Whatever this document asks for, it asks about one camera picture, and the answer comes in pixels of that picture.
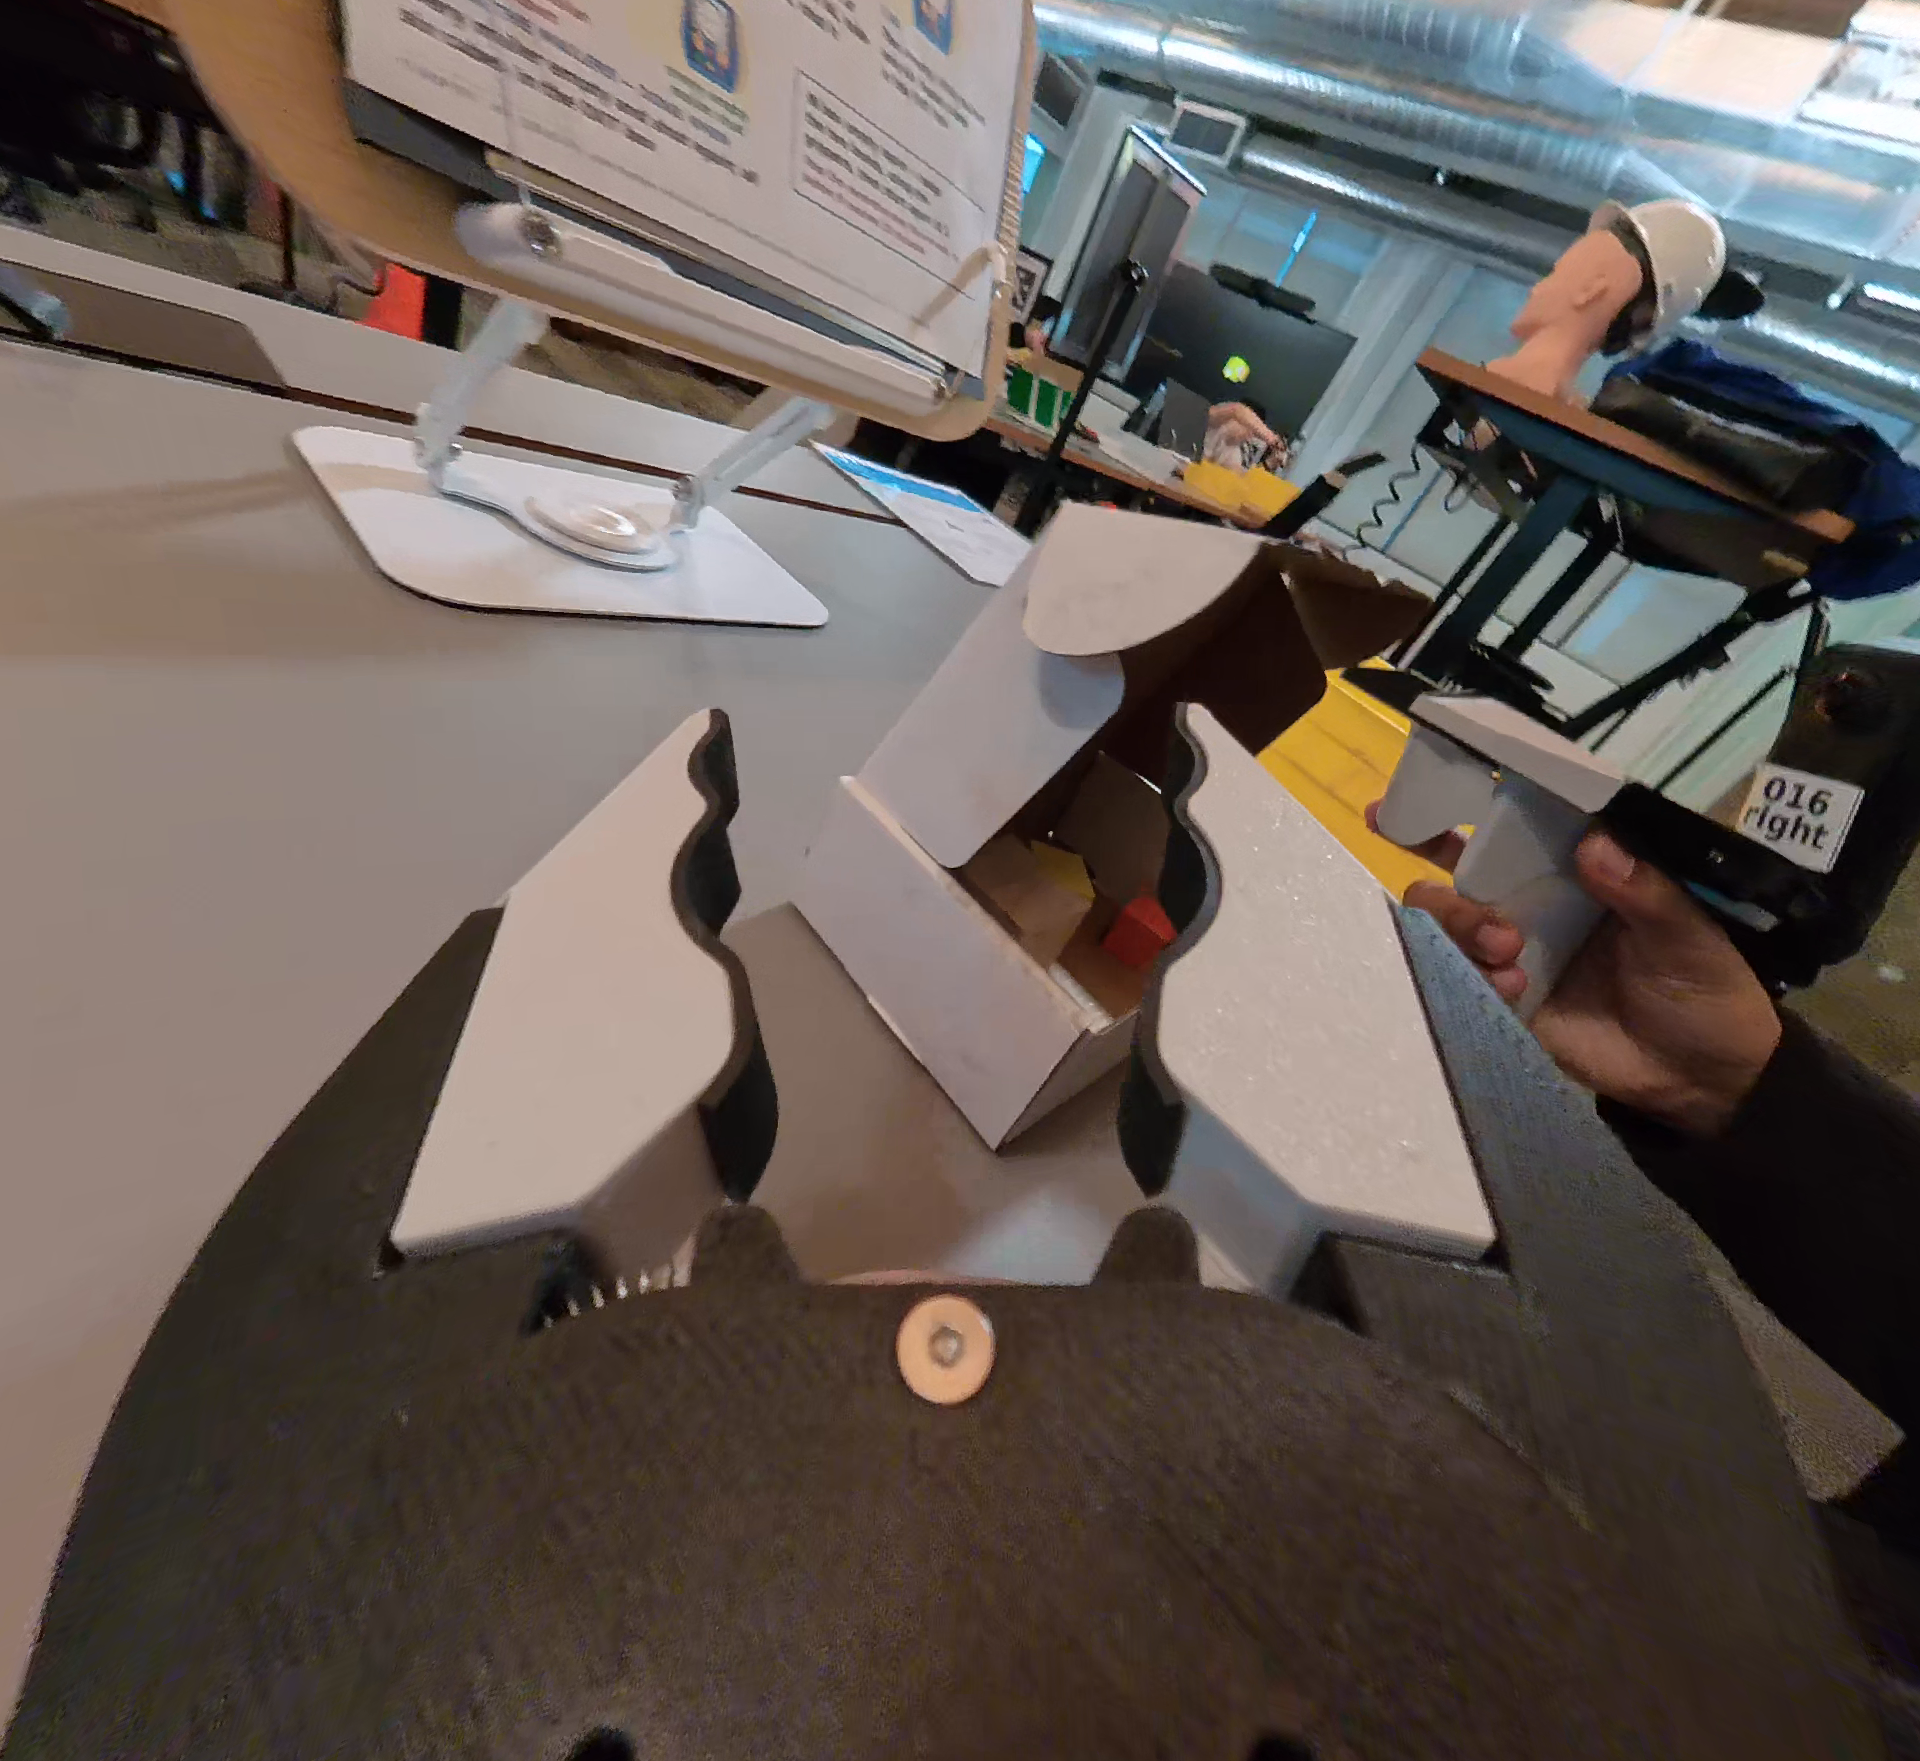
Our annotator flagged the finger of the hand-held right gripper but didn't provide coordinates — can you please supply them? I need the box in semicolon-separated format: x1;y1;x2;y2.
1372;691;1633;850

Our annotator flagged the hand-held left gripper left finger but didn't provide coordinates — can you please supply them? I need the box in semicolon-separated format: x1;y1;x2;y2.
390;705;781;1283

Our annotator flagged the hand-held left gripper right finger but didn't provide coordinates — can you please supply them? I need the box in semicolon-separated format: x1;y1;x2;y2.
1112;704;1506;1295

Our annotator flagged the yellow plastic bin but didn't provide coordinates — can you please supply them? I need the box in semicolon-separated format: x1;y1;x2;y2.
1257;662;1457;893

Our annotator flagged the wooden cube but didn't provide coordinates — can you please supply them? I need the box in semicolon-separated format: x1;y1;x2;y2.
967;831;1098;964

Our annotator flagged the white cardboard mailer box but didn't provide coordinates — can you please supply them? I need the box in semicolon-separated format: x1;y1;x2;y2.
791;502;1439;1151

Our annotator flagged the person's right forearm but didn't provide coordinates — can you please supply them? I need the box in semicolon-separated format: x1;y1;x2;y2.
1594;1006;1920;1515

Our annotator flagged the grey desk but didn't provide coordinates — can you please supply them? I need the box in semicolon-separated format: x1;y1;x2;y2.
0;223;1352;1643

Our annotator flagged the wooden table with black legs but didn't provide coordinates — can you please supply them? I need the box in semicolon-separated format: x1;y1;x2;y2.
1390;348;1864;744

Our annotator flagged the blue jacket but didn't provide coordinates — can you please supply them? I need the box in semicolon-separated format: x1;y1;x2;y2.
1589;336;1920;603

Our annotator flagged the white stand with wooden board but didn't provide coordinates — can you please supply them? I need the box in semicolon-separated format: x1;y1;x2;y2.
150;0;1039;629

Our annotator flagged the black monitor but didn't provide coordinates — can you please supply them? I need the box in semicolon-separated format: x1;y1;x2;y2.
1154;263;1360;446

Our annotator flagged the white hard hat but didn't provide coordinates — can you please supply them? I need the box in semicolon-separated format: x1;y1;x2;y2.
1589;198;1732;357

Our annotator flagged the white printed leaflet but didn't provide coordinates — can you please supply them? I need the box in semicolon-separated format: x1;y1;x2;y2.
815;442;1037;589

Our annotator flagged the printed instruction sheet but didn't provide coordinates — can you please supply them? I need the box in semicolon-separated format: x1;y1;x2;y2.
321;0;1029;375

